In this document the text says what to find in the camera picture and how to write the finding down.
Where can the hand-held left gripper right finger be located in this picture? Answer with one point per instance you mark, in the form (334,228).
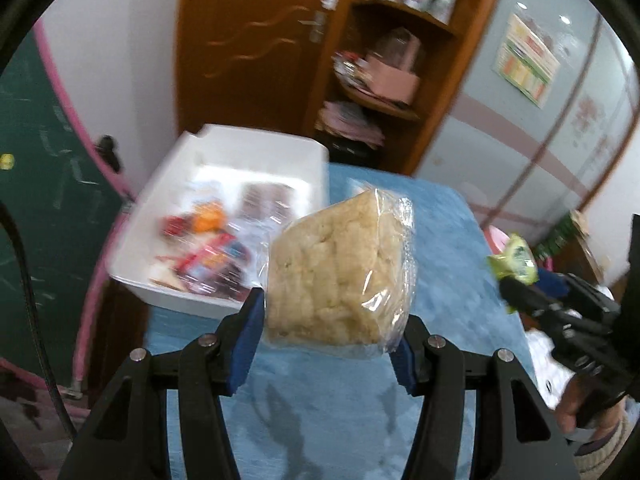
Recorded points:
(407,360)

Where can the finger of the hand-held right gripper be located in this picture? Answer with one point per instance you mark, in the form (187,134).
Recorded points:
(575,292)
(530,305)

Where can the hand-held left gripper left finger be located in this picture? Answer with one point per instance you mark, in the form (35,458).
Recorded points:
(245,345)

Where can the green yellow snack packet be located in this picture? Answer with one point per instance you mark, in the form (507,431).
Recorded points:
(515,260)

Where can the clear rice cracker packet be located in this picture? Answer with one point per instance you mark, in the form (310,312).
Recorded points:
(340,270)

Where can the white foam box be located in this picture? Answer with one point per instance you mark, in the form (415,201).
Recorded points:
(165,200)

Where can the person's right forearm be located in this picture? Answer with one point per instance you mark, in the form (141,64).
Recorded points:
(612,452)

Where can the person's right hand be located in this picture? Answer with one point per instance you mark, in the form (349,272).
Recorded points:
(567,410)

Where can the green printed bag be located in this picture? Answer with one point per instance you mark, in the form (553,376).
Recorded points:
(562,235)

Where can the pink plastic stool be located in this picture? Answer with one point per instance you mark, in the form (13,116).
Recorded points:
(496,240)

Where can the blue plush blanket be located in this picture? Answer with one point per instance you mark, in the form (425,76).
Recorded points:
(450,270)

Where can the light sliding wardrobe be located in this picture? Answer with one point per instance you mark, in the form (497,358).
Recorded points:
(575,125)

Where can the pink folded cloth stack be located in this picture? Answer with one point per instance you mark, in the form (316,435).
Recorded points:
(350,122)

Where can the green chalkboard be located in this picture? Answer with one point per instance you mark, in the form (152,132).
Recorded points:
(45,185)

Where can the pink box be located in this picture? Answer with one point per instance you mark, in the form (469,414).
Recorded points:
(395,80)

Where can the wooden cabinet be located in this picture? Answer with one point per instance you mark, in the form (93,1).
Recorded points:
(240,60)

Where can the wall poster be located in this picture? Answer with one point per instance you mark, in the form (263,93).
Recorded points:
(527,57)

